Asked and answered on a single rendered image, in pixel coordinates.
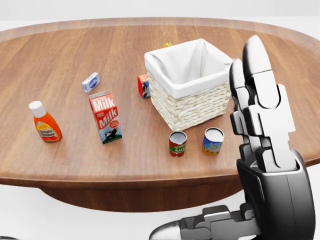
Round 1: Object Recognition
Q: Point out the small blue and white box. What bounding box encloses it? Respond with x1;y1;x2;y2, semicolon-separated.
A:
81;71;101;94

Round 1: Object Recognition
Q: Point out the red tomato sauce can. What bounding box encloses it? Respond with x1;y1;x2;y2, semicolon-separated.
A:
168;130;188;158

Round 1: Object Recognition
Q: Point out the small red box, cow print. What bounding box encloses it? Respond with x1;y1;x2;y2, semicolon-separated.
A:
136;72;151;99

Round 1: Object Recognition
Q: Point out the white wicker basket, cloth liner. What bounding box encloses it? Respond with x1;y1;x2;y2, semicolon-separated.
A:
144;38;234;132

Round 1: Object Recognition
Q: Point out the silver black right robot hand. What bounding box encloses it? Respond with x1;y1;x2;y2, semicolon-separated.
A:
148;34;317;240

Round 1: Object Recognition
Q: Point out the red and white milk carton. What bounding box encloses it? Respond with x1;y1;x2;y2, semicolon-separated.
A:
88;89;123;145

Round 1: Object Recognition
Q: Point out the orange ketchup bottle, white cap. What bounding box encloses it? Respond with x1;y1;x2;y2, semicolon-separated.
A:
28;100;63;143

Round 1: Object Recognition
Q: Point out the blue alphabet soup can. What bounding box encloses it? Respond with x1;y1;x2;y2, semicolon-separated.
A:
202;127;225;157

